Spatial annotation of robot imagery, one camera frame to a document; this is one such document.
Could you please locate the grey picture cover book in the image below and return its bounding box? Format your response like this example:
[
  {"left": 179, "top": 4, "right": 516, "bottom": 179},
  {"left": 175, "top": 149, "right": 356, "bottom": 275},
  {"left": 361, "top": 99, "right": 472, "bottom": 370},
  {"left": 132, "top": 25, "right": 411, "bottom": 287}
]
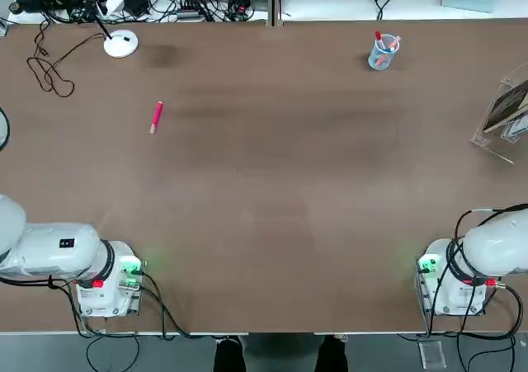
[{"left": 482, "top": 87, "right": 528, "bottom": 134}]

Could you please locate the clear acrylic storage rack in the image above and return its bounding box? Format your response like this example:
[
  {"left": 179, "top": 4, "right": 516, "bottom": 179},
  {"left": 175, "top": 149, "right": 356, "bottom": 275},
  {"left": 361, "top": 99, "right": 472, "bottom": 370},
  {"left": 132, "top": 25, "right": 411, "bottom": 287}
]
[{"left": 469, "top": 61, "right": 528, "bottom": 166}]

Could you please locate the white book with blue print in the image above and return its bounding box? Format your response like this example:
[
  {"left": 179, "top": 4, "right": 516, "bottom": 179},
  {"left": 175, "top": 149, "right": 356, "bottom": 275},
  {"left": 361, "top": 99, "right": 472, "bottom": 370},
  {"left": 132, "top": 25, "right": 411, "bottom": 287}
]
[{"left": 500, "top": 114, "right": 528, "bottom": 143}]

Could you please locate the pink marker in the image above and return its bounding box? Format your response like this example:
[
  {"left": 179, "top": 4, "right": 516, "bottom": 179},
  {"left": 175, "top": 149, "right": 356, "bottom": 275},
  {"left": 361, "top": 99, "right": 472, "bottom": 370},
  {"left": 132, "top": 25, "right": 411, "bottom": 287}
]
[{"left": 148, "top": 101, "right": 164, "bottom": 136}]

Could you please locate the clear blue pen cup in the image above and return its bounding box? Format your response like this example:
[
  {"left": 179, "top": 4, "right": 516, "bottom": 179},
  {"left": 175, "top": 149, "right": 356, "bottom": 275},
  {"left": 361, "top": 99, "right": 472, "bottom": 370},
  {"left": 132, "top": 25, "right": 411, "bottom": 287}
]
[{"left": 367, "top": 37, "right": 403, "bottom": 72}]

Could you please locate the orange marker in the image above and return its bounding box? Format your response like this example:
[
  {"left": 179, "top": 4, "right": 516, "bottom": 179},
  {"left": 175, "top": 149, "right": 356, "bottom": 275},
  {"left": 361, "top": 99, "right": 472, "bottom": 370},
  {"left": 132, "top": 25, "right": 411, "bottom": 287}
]
[{"left": 375, "top": 35, "right": 403, "bottom": 68}]

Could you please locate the small red-lit circuit board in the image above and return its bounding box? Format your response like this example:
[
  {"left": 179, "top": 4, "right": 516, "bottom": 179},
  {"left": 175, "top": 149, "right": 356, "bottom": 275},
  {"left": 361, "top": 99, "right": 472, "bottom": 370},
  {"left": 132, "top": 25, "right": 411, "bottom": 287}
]
[{"left": 230, "top": 2, "right": 253, "bottom": 21}]

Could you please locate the person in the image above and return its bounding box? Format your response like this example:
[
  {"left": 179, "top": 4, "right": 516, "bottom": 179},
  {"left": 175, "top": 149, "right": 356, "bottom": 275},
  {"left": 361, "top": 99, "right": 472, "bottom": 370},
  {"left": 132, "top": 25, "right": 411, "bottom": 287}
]
[{"left": 213, "top": 332, "right": 350, "bottom": 372}]

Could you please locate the white desk lamp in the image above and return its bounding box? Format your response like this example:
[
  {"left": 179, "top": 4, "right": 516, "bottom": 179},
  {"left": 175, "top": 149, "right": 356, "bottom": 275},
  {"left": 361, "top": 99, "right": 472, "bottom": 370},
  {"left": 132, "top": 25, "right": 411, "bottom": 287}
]
[{"left": 65, "top": 0, "right": 140, "bottom": 59}]

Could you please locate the small clear acrylic plate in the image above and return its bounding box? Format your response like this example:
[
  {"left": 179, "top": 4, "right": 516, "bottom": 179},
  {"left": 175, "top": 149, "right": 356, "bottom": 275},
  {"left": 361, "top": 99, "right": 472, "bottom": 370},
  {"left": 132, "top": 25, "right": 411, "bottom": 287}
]
[{"left": 417, "top": 338, "right": 449, "bottom": 370}]

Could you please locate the black left base cable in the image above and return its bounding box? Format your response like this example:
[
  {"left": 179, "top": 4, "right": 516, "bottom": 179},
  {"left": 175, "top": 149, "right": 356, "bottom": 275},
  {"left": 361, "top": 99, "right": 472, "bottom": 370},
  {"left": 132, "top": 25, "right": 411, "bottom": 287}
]
[{"left": 0, "top": 271, "right": 251, "bottom": 372}]

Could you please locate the aluminium frame post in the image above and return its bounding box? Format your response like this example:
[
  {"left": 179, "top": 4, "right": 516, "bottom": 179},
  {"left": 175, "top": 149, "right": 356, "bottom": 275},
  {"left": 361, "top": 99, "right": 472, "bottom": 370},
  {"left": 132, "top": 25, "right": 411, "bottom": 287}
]
[{"left": 266, "top": 0, "right": 285, "bottom": 28}]

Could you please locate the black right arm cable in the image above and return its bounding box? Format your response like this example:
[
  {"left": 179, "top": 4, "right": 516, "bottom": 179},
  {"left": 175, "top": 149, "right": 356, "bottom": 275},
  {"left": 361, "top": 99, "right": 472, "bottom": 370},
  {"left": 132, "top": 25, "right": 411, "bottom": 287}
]
[{"left": 398, "top": 205, "right": 528, "bottom": 372}]

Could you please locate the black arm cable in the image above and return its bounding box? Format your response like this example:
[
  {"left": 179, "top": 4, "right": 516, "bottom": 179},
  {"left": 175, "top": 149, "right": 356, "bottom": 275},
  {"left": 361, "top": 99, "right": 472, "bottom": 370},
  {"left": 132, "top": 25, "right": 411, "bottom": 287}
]
[
  {"left": 398, "top": 205, "right": 528, "bottom": 372},
  {"left": 0, "top": 106, "right": 12, "bottom": 153}
]

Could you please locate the black adapter cable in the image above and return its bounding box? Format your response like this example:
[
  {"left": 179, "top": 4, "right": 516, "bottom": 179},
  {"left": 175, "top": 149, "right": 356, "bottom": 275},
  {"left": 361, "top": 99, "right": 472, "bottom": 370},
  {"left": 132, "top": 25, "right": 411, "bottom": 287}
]
[{"left": 373, "top": 0, "right": 393, "bottom": 21}]

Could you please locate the black lamp cable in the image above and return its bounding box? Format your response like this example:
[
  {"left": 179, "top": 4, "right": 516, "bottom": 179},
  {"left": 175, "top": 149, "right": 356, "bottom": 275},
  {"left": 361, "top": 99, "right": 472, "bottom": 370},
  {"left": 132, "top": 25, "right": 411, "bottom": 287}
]
[{"left": 26, "top": 19, "right": 109, "bottom": 99}]

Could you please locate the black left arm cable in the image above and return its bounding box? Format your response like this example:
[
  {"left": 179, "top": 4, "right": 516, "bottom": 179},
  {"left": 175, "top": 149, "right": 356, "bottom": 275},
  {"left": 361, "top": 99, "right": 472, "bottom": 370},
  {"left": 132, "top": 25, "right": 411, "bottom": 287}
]
[{"left": 0, "top": 106, "right": 12, "bottom": 153}]

